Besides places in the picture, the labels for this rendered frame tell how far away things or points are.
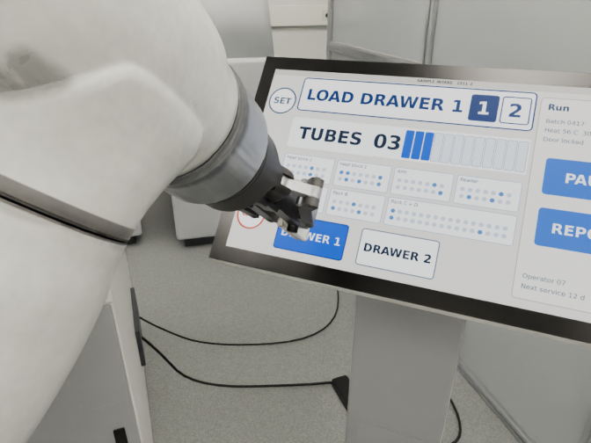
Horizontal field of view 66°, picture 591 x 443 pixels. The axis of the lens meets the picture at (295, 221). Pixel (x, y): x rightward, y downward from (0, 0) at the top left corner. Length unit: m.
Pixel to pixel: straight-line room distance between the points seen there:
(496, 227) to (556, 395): 1.06
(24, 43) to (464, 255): 0.48
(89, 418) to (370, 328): 0.59
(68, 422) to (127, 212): 0.85
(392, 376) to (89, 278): 0.62
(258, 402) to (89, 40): 1.60
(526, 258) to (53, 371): 0.47
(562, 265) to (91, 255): 0.48
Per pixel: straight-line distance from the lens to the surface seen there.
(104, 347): 0.93
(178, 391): 1.81
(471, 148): 0.60
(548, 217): 0.58
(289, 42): 4.09
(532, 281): 0.56
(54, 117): 0.19
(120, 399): 1.02
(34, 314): 0.21
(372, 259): 0.56
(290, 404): 1.72
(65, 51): 0.19
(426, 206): 0.57
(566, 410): 1.58
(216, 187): 0.30
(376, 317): 0.72
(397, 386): 0.79
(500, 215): 0.57
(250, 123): 0.29
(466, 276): 0.56
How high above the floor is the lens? 1.28
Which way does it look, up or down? 26 degrees down
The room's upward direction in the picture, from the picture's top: straight up
